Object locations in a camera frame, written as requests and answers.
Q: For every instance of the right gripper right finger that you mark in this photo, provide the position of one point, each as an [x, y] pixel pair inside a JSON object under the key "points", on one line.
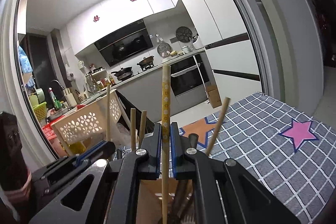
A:
{"points": [[176, 150]]}

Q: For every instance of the plain wooden chopstick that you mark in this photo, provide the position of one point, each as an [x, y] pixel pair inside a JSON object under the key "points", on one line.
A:
{"points": [[218, 126]]}

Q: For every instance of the cardboard box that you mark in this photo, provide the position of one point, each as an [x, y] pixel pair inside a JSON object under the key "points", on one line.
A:
{"points": [[213, 96]]}

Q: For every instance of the black built-in oven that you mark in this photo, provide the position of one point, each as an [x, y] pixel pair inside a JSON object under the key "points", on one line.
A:
{"points": [[188, 74]]}

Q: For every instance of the white upper cabinets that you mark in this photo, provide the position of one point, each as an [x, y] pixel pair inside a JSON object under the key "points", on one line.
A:
{"points": [[109, 16]]}

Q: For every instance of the dark grey utensil handle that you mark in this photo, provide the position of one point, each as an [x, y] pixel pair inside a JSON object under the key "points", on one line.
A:
{"points": [[193, 139]]}

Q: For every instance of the round patterned pan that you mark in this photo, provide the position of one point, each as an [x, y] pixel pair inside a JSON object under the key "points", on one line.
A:
{"points": [[184, 34]]}

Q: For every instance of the blue patterned wooden chopstick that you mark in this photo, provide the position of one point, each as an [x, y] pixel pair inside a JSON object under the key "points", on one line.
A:
{"points": [[108, 113]]}

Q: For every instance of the cream flower-cutout basket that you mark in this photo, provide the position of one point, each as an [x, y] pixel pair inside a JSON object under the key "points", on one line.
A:
{"points": [[89, 120]]}

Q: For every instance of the grey checked tablecloth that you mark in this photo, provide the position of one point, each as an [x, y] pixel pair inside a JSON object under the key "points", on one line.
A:
{"points": [[270, 164]]}

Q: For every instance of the brown lidded pot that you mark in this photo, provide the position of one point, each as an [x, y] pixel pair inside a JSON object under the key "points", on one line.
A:
{"points": [[146, 63]]}

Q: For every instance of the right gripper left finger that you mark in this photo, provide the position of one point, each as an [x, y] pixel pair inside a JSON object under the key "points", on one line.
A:
{"points": [[155, 151]]}

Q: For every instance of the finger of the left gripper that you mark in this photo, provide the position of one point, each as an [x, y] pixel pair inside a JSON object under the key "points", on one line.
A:
{"points": [[94, 149]]}

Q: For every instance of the round plate on wall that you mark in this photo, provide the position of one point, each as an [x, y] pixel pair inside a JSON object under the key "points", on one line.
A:
{"points": [[164, 49]]}

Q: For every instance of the wooden chopstick in holder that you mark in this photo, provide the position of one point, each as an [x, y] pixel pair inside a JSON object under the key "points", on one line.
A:
{"points": [[133, 129], [142, 127]]}

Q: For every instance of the black wok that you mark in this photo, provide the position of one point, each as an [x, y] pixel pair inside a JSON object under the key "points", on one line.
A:
{"points": [[123, 74]]}

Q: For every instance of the black range hood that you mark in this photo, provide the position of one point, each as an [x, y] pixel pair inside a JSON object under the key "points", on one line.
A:
{"points": [[124, 43]]}

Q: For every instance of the red basket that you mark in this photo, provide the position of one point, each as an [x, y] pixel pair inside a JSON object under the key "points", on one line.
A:
{"points": [[49, 132]]}

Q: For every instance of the white refrigerator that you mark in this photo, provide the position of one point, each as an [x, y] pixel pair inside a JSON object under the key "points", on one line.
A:
{"points": [[232, 58]]}

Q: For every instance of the yellow patterned wooden chopstick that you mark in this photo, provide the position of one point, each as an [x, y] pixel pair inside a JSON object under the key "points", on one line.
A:
{"points": [[165, 122]]}

